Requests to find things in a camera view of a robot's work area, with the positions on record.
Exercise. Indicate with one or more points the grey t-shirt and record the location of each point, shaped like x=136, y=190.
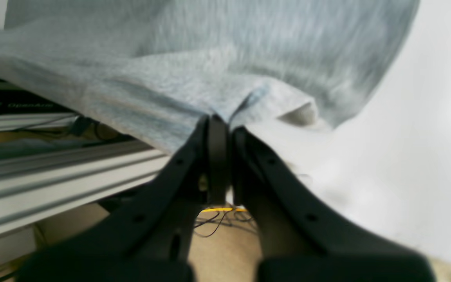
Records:
x=152, y=68

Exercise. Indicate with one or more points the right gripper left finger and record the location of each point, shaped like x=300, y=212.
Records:
x=148, y=238

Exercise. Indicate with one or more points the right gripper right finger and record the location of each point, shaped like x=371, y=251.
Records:
x=303, y=239

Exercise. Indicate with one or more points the aluminium frame rail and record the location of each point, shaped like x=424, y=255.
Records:
x=36, y=187

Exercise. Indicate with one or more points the black equipment box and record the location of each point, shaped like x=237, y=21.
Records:
x=17, y=101

